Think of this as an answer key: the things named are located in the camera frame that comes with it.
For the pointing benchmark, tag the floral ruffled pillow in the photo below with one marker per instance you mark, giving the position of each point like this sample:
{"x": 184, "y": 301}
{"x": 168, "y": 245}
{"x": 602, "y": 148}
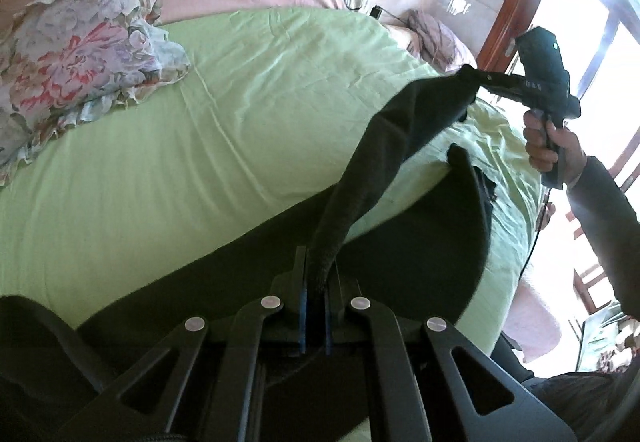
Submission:
{"x": 67, "y": 62}

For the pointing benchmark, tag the green bed sheet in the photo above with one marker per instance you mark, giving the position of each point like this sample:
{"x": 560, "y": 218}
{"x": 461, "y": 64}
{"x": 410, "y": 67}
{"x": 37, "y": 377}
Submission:
{"x": 274, "y": 105}

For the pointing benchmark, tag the black pants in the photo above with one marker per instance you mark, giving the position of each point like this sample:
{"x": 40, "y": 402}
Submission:
{"x": 210, "y": 352}

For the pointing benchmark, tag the black charger plug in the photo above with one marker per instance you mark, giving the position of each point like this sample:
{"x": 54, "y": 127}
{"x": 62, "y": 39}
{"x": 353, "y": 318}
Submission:
{"x": 376, "y": 12}

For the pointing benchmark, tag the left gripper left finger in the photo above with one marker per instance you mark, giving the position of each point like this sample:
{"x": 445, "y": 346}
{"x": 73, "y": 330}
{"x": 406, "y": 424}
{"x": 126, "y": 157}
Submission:
{"x": 299, "y": 292}

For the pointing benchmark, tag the person's right hand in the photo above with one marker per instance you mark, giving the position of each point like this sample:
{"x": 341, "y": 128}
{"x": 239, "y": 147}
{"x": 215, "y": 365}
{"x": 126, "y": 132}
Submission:
{"x": 549, "y": 147}

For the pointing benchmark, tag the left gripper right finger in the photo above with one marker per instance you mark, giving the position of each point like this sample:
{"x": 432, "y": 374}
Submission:
{"x": 334, "y": 307}

